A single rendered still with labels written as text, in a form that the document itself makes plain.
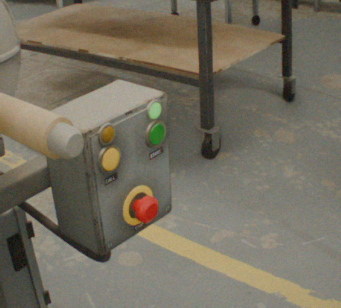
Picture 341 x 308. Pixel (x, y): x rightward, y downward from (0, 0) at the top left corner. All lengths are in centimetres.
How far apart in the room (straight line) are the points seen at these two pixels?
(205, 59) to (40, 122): 237
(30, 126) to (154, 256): 193
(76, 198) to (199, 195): 192
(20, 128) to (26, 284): 64
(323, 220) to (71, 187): 184
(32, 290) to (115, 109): 43
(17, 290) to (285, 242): 154
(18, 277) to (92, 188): 32
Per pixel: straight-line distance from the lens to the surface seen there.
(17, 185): 83
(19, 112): 46
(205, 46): 276
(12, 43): 67
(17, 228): 99
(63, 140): 42
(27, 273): 105
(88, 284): 223
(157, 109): 82
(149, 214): 84
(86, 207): 81
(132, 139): 81
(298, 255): 234
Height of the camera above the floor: 144
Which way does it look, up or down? 27 degrees down
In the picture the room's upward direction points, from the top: 3 degrees counter-clockwise
